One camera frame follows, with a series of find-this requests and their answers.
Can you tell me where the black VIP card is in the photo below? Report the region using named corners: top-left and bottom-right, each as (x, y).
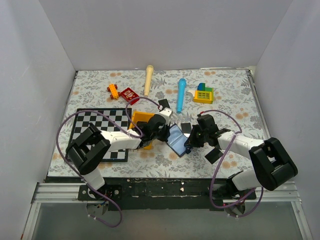
top-left (180, 122), bottom-right (192, 134)

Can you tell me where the blue leather card holder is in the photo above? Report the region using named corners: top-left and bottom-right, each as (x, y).
top-left (167, 124), bottom-right (190, 157)

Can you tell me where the black credit card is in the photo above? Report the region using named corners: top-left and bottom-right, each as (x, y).
top-left (158, 98), bottom-right (170, 109)

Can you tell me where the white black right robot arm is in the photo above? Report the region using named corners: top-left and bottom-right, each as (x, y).
top-left (184, 114), bottom-right (298, 199)

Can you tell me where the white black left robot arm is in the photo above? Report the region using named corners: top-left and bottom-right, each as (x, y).
top-left (66, 109), bottom-right (171, 200)

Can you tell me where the black card in bin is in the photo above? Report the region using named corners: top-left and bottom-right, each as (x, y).
top-left (136, 121), bottom-right (147, 130)

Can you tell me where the yellow plastic bin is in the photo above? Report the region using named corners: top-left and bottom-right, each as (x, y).
top-left (129, 110), bottom-right (155, 150)

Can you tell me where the yellow green toy brick house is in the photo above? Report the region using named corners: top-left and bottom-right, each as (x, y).
top-left (187, 82), bottom-right (214, 104)

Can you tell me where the red owl toy block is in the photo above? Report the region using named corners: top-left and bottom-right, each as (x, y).
top-left (120, 87), bottom-right (139, 103)

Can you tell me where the black silver chessboard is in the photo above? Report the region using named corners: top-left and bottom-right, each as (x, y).
top-left (64, 107), bottom-right (133, 163)

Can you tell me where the blue toy microphone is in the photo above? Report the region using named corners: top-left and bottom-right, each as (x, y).
top-left (176, 78), bottom-right (187, 114)

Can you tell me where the yellow toy brick car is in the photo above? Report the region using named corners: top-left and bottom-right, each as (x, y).
top-left (107, 83), bottom-right (120, 100)

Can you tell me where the cream toy microphone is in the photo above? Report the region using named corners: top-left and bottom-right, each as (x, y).
top-left (143, 65), bottom-right (154, 97)

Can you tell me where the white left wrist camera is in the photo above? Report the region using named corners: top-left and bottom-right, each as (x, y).
top-left (159, 107), bottom-right (173, 120)

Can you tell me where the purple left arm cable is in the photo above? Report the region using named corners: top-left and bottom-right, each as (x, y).
top-left (56, 96), bottom-right (163, 228)

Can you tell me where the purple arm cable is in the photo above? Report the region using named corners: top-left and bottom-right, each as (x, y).
top-left (209, 109), bottom-right (265, 218)
top-left (56, 96), bottom-right (163, 228)

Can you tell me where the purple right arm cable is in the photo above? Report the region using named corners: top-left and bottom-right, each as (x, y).
top-left (209, 109), bottom-right (265, 218)

